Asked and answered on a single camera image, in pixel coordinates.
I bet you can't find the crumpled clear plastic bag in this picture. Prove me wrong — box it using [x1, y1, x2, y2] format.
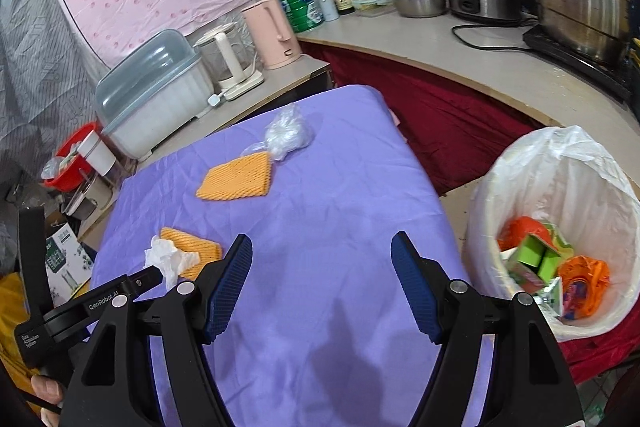
[241, 103, 315, 162]

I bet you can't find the bin with white liner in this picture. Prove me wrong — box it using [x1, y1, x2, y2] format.
[465, 125, 640, 343]

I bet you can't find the orange snack packet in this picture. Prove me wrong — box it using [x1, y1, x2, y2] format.
[556, 256, 612, 321]

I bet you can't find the glass kettle with white handle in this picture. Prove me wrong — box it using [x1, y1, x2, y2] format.
[194, 23, 265, 100]

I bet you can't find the black induction cooker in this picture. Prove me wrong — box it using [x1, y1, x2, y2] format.
[522, 27, 639, 104]

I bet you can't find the white box with blue lid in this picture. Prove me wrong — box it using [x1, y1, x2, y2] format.
[95, 31, 215, 158]

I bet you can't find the grey striped curtain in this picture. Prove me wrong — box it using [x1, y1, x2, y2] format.
[0, 0, 116, 208]

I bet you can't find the red plastic bag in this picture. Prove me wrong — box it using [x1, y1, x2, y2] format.
[497, 216, 552, 253]

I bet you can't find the dark red cloth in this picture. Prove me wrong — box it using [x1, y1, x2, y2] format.
[297, 41, 551, 196]

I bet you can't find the red bag under bin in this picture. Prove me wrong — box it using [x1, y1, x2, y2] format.
[560, 312, 640, 385]

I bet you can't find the yellow green packet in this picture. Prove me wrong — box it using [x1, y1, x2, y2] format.
[542, 222, 576, 258]

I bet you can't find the large orange sponge cloth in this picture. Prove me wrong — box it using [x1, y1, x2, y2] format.
[196, 152, 274, 202]

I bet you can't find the purple table cloth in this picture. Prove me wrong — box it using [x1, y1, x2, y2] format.
[92, 85, 494, 427]

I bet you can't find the white lidded jar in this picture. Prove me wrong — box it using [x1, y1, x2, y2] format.
[77, 130, 119, 173]

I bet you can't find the black power cable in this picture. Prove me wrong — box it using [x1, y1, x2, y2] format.
[452, 23, 539, 53]

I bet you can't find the green white carton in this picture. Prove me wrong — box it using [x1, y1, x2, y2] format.
[500, 251, 565, 309]

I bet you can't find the white green cardboard box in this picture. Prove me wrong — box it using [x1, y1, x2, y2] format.
[45, 227, 94, 304]

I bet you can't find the red basin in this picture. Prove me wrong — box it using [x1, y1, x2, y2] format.
[44, 122, 101, 192]

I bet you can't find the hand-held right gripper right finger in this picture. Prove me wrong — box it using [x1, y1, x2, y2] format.
[390, 231, 586, 427]

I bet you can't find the pink kettle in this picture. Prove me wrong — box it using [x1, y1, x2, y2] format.
[241, 0, 304, 71]

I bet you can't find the green can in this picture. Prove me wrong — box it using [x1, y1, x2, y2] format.
[276, 0, 324, 34]

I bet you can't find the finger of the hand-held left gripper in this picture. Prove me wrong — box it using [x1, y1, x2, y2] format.
[119, 267, 166, 304]

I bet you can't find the person's left hand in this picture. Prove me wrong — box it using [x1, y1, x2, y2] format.
[30, 376, 66, 414]

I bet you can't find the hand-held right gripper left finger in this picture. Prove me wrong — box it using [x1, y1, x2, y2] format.
[60, 234, 254, 427]

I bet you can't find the small orange sponge cloth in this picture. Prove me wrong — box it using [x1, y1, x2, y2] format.
[160, 227, 223, 281]

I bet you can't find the small white tissue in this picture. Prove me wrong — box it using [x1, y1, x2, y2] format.
[144, 235, 202, 291]

